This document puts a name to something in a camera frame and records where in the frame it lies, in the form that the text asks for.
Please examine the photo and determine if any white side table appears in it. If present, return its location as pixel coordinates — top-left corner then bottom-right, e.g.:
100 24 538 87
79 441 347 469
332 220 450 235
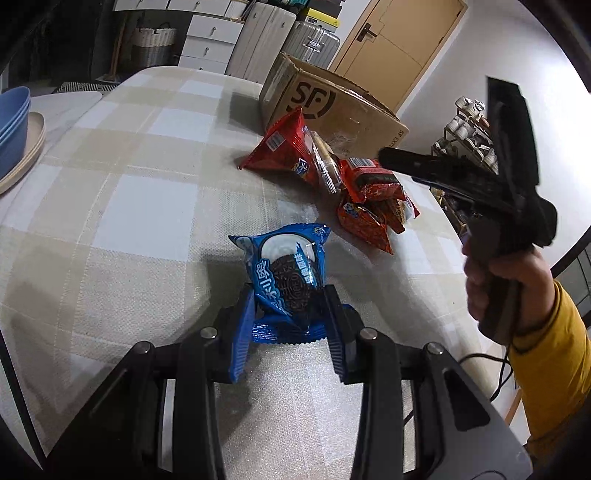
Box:
30 90 102 139

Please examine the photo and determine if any yellow black shoe box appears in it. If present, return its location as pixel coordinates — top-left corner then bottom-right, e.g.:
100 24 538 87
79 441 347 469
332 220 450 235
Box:
302 7 342 26

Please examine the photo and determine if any beige plate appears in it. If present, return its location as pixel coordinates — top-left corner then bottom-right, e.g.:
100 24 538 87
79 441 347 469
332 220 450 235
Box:
0 112 47 195

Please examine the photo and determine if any shoe rack with shoes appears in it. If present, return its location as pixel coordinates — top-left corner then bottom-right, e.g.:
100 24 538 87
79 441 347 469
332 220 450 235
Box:
434 95 502 176

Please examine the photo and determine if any blue cookie packet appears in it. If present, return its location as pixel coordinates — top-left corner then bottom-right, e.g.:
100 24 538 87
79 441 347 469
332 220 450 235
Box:
228 223 332 344

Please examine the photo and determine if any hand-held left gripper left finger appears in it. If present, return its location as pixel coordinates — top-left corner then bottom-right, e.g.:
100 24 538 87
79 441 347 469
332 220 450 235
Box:
51 286 257 480

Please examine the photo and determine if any silver suitcase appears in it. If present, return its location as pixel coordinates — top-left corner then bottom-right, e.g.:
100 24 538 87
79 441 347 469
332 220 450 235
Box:
286 19 341 70

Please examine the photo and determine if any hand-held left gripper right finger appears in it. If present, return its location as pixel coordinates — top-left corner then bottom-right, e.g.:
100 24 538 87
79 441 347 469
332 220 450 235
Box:
323 285 534 480

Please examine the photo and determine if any white dressing table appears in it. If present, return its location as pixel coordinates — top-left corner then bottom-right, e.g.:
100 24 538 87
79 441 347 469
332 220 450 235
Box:
178 0 252 75

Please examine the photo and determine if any red black snack packet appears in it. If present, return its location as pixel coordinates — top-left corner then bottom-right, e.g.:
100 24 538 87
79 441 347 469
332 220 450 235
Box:
342 157 409 204

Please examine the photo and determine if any black cable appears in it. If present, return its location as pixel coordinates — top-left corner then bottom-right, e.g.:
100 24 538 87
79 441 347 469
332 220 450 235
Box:
402 344 518 423

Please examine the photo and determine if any red triangular snack packet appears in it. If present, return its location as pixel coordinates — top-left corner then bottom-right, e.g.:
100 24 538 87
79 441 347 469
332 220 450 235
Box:
239 106 324 185

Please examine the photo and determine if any beige checked tablecloth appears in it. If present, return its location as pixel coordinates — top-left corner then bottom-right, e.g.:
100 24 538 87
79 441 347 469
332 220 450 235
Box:
0 65 522 480

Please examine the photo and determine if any person's right hand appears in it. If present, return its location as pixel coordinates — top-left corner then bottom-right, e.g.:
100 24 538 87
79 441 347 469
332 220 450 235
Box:
463 240 555 333

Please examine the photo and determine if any person's right forearm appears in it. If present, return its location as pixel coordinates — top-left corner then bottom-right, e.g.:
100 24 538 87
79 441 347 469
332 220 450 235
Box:
508 279 591 457

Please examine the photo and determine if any red brown cookie packet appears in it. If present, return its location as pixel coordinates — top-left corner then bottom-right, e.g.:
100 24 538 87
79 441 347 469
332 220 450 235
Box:
336 196 421 256

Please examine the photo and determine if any woven laundry basket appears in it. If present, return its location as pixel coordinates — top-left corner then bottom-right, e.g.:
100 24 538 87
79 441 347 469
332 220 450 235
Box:
129 27 177 68

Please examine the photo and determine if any wooden door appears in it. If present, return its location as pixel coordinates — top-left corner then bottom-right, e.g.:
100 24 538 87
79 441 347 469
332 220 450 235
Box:
329 0 468 114

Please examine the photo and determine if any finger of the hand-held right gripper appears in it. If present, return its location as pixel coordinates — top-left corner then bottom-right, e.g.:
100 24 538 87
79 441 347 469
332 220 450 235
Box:
487 76 541 185
379 147 499 186

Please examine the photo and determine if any cardboard box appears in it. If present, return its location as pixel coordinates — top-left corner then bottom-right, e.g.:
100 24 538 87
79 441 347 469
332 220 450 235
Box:
259 52 409 153

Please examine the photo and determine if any clear sandwich biscuit packet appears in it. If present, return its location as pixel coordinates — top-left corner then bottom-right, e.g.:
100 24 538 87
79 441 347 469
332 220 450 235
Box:
307 131 347 195

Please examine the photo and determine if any white suitcase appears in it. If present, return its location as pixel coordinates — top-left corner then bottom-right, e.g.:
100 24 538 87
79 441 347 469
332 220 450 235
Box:
228 2 296 84

